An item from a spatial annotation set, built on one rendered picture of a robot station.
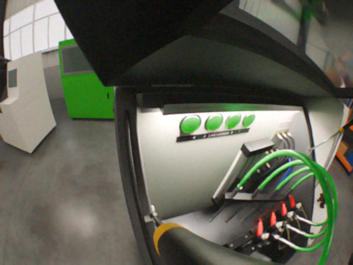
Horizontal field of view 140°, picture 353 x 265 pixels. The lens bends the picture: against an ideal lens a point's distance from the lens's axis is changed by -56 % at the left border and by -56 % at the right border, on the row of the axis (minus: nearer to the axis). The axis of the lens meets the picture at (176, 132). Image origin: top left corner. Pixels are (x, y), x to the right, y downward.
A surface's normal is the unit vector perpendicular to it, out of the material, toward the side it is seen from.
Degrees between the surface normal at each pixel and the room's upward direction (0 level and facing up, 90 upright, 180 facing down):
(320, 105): 90
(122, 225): 1
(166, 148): 90
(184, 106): 90
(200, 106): 90
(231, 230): 0
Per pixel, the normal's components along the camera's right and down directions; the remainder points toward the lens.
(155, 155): 0.33, 0.59
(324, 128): -0.94, 0.10
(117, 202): 0.11, -0.80
